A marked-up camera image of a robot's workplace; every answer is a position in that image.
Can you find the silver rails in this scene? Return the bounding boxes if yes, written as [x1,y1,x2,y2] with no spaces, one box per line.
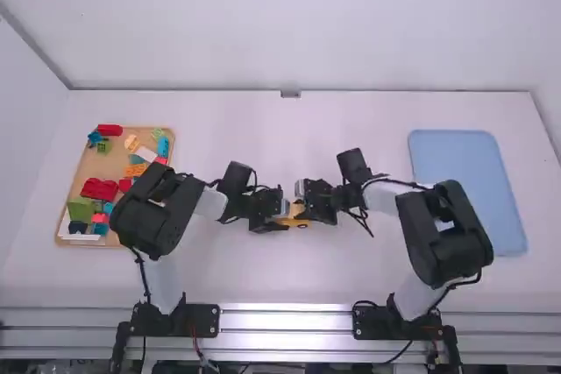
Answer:
[0,302,561,367]

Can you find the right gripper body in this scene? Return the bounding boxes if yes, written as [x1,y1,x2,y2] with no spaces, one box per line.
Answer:
[301,178,339,227]

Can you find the large green toy brick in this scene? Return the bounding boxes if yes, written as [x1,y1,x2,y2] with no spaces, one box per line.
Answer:
[66,197,96,223]

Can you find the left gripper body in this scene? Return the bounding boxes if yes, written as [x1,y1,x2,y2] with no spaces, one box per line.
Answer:
[247,184,286,236]

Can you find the yellow toy car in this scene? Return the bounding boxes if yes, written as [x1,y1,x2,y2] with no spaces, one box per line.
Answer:
[272,201,313,231]

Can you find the white toy brick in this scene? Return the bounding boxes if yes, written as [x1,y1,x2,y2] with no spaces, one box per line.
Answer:
[132,147,160,164]

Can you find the pile of toy bricks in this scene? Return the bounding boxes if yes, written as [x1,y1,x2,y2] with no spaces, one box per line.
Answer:
[66,201,116,243]

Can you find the blue mat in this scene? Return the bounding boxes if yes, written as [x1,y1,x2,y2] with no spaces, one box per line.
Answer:
[407,129,529,258]

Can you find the black cable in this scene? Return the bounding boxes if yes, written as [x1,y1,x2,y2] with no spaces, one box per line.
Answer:
[380,338,415,365]
[130,247,153,305]
[346,207,376,239]

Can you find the large red toy brick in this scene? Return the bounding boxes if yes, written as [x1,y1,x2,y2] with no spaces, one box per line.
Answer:
[79,177,121,201]

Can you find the tan tray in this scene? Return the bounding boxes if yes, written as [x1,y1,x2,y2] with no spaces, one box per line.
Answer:
[53,124,177,249]

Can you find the orange toy brick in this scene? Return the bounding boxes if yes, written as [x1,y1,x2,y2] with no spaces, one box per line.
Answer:
[124,161,149,179]

